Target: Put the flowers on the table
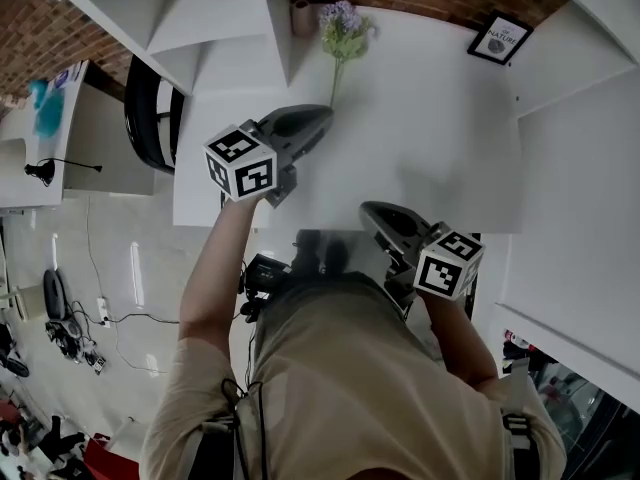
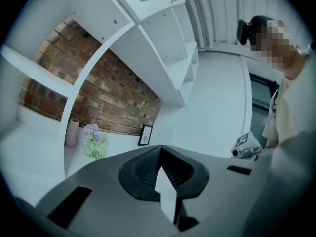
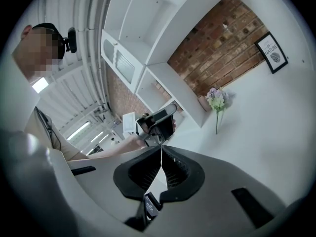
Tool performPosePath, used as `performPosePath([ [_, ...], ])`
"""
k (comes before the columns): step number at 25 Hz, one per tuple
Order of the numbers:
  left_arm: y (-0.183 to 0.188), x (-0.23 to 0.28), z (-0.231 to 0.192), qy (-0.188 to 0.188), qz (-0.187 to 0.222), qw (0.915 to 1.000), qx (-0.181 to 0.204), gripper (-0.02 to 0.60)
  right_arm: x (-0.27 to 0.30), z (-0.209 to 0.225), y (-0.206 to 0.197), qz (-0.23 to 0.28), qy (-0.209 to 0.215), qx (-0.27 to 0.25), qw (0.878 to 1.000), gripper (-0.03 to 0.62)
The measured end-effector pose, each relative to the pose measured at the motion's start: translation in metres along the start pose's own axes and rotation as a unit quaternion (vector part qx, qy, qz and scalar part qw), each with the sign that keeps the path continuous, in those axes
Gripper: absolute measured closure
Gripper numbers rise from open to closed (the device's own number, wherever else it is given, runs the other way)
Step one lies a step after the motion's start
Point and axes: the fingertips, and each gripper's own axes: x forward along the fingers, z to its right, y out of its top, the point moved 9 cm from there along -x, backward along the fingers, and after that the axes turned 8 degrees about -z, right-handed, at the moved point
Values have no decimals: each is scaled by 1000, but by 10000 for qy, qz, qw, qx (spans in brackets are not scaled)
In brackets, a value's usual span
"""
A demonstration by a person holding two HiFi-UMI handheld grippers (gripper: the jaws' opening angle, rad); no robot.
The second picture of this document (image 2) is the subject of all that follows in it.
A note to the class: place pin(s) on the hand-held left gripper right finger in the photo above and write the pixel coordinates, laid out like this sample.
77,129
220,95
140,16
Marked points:
187,174

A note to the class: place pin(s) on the person's head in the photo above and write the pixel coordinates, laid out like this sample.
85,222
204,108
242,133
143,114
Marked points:
274,48

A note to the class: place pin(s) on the black framed picture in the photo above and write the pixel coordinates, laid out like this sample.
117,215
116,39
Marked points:
145,136

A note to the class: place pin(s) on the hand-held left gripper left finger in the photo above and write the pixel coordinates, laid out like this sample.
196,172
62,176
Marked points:
138,174

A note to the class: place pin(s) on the purple artificial flowers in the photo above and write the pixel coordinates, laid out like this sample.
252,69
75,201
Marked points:
95,142

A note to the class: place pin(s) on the black framed glass door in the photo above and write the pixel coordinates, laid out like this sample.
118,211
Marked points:
261,95

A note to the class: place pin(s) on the person's right forearm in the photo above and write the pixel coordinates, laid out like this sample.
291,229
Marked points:
272,144

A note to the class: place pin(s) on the black head-worn camera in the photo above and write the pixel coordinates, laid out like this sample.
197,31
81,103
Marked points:
243,32

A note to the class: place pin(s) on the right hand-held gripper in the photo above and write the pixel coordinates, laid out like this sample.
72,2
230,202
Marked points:
244,142

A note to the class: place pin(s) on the person's beige shirt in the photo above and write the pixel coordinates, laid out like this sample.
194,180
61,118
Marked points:
288,107

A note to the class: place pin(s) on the pink vase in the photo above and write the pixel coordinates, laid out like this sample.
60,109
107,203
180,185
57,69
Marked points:
71,132

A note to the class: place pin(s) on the white hutch shelf unit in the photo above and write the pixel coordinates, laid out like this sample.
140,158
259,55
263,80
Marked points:
148,46

